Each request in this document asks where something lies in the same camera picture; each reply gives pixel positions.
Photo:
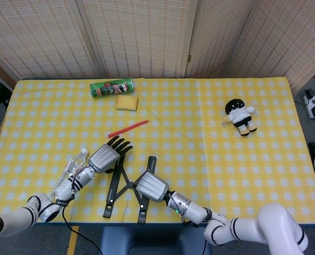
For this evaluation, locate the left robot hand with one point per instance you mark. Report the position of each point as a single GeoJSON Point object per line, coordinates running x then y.
{"type": "Point", "coordinates": [104, 159]}

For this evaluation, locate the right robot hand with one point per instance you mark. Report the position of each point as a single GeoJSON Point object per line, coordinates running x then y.
{"type": "Point", "coordinates": [152, 187]}

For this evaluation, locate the black folding stand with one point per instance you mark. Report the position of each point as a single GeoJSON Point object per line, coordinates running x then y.
{"type": "Point", "coordinates": [125, 183]}

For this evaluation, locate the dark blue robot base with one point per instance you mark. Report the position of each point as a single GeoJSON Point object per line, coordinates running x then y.
{"type": "Point", "coordinates": [157, 241]}

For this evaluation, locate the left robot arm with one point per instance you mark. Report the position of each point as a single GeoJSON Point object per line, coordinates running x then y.
{"type": "Point", "coordinates": [67, 188]}

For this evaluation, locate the clear plastic water bottle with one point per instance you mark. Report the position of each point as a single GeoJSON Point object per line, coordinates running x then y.
{"type": "Point", "coordinates": [73, 166]}

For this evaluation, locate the yellow sponge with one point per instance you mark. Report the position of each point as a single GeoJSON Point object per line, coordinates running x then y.
{"type": "Point", "coordinates": [126, 103]}

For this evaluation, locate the yellow checked tablecloth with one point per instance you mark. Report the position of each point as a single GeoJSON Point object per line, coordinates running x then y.
{"type": "Point", "coordinates": [213, 164]}

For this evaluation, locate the green Pringles can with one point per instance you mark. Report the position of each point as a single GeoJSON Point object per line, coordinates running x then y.
{"type": "Point", "coordinates": [109, 88]}

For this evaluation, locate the black and white plush doll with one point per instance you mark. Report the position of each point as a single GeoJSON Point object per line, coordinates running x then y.
{"type": "Point", "coordinates": [240, 114]}

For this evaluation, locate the woven folding screen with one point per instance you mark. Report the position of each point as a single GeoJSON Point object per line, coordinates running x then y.
{"type": "Point", "coordinates": [141, 34]}

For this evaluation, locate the brass screen hinge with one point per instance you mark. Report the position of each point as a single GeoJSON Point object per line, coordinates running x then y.
{"type": "Point", "coordinates": [189, 58]}

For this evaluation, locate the white power strip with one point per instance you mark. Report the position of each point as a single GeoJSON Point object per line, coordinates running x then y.
{"type": "Point", "coordinates": [312, 105]}

